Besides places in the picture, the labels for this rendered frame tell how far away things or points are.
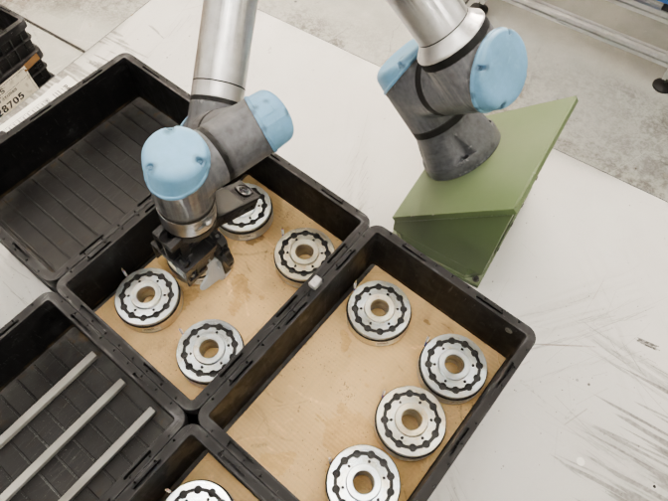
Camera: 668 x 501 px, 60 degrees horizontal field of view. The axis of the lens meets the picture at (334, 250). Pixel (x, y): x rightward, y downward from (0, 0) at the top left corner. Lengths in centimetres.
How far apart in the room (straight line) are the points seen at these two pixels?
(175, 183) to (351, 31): 206
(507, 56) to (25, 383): 87
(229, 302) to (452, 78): 50
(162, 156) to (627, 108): 218
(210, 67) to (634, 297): 88
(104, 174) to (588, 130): 185
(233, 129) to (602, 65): 221
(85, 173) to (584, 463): 102
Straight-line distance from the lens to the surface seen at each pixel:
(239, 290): 98
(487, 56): 88
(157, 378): 84
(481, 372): 91
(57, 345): 102
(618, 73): 275
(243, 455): 81
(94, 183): 116
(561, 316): 117
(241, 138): 70
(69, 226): 112
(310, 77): 144
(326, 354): 92
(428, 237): 109
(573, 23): 269
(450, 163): 106
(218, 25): 85
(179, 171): 65
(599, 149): 243
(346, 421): 90
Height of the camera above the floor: 170
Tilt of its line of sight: 61 degrees down
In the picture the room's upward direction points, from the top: 1 degrees clockwise
